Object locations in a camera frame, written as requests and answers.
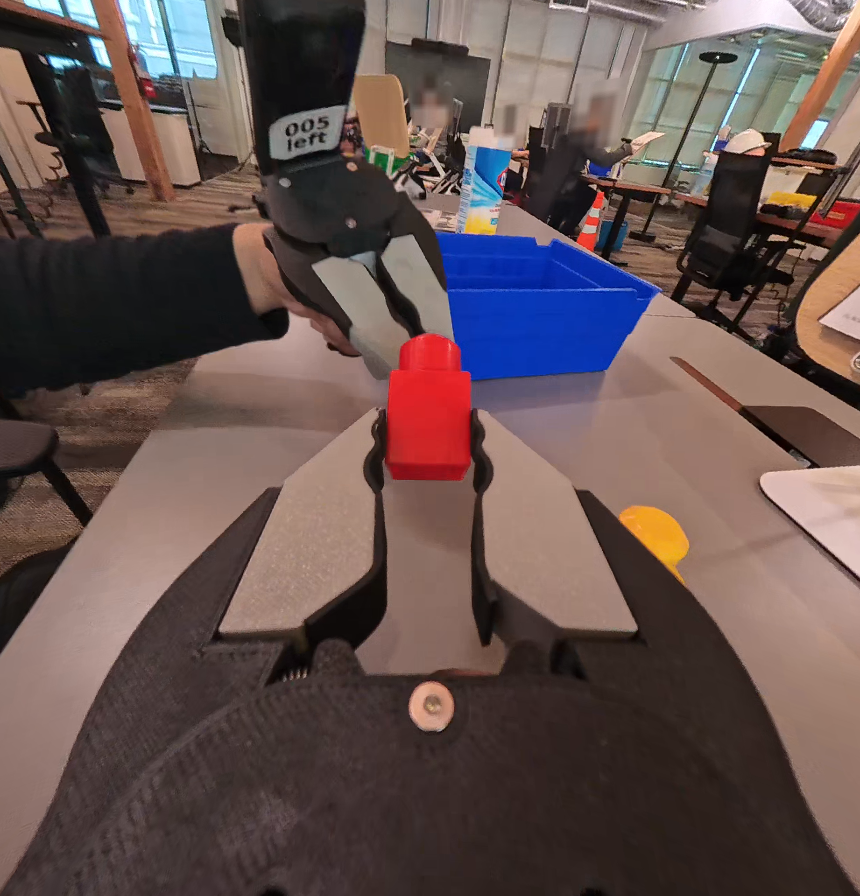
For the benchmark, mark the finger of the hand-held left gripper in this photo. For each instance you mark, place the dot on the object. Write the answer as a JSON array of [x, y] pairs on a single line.
[[419, 287], [360, 308]]

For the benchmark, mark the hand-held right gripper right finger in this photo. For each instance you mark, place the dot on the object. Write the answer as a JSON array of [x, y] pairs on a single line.
[[556, 560]]

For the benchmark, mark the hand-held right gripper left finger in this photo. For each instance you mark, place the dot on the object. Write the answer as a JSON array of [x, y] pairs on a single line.
[[297, 560]]

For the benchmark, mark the yellow mega block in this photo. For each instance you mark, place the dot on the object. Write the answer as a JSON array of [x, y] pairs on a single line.
[[657, 539]]

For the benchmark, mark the blue plastic bin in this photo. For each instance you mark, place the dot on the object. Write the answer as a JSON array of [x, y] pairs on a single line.
[[542, 308]]

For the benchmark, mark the red mega block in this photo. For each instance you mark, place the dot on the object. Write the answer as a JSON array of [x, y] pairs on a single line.
[[430, 420]]

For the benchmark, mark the person's left forearm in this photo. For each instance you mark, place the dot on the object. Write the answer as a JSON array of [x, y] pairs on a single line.
[[108, 308]]

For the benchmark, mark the person's left hand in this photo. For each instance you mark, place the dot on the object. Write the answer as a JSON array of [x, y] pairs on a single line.
[[262, 266]]

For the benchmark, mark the blue white wipes canister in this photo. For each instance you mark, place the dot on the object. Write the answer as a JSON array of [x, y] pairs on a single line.
[[483, 182]]

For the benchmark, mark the large black display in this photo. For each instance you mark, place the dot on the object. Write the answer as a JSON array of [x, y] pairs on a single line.
[[437, 84]]

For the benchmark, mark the orange traffic cone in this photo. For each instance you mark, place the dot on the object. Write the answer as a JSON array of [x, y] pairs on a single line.
[[591, 224]]

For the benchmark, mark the wooden document stand white base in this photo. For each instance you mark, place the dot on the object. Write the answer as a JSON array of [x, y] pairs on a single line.
[[836, 518]]

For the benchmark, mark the black standing desk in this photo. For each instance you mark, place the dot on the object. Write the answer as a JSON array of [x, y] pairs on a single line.
[[38, 84]]

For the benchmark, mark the laminated instruction sheet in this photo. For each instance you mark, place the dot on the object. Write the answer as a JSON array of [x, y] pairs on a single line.
[[857, 315]]

